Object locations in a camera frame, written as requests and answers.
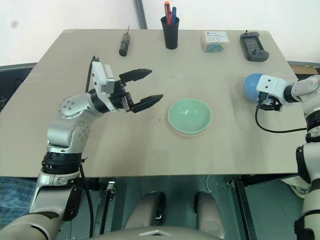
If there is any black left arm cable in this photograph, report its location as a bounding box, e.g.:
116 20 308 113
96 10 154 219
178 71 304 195
78 55 101 238

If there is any blue checkered cloth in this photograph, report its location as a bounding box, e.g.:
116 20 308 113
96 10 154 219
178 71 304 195
0 175 39 216

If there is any black pen cup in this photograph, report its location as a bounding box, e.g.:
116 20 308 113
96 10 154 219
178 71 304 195
160 16 181 51

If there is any grey robot thigh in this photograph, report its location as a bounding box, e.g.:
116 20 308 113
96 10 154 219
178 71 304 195
124 190 167 230
194 191 225 234

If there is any grey right robot thigh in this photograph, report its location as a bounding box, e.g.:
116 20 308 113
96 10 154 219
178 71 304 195
194 191 225 234

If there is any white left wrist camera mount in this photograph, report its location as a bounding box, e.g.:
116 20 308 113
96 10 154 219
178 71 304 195
89 59 118 112

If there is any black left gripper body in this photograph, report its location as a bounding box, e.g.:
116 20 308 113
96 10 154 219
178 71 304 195
109 79 135 114

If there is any black screwdriver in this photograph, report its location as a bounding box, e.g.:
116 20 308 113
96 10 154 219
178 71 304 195
118 24 133 57

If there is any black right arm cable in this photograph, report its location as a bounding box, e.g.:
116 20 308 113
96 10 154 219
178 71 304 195
254 104 308 133

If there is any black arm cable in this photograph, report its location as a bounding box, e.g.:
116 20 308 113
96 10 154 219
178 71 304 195
254 104 308 133
78 55 101 238

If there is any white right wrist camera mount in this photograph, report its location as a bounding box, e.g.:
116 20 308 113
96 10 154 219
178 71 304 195
256 74 287 106

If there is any grey window frame post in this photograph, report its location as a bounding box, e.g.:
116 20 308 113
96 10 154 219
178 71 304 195
133 0 149 30

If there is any blue bowl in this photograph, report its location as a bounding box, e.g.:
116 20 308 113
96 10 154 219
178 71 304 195
243 72 264 104

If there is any grey left robot thigh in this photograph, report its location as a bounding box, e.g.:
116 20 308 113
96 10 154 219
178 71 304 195
124 190 167 230

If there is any grey robot torso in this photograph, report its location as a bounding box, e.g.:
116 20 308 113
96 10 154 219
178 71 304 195
83 225 227 240

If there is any green bowl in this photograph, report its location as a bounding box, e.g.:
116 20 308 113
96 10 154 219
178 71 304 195
167 98 212 137

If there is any pink bowl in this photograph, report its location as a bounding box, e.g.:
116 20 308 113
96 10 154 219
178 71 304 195
168 121 210 138

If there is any black handheld remote controller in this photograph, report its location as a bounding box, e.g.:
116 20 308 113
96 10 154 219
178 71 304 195
239 29 271 62

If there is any black table leg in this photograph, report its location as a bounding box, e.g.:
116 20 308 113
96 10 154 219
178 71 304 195
99 181 118 236
225 177 259 240

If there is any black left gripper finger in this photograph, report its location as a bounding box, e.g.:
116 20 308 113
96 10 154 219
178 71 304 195
119 67 153 87
128 93 164 114

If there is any crumpled white paper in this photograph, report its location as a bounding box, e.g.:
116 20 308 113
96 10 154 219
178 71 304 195
281 174 310 200

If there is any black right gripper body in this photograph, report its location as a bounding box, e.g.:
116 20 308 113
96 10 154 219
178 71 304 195
259 90 284 112

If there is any brown cardboard box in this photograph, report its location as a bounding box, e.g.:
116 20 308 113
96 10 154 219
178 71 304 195
290 65 320 76

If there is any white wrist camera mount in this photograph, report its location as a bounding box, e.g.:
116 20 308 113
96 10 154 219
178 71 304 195
256 74 287 106
89 59 118 112

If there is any black case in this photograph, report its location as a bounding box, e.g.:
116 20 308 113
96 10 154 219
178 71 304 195
0 62 39 112

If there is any clear plastic card box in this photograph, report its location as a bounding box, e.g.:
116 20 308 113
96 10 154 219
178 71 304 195
200 30 231 54

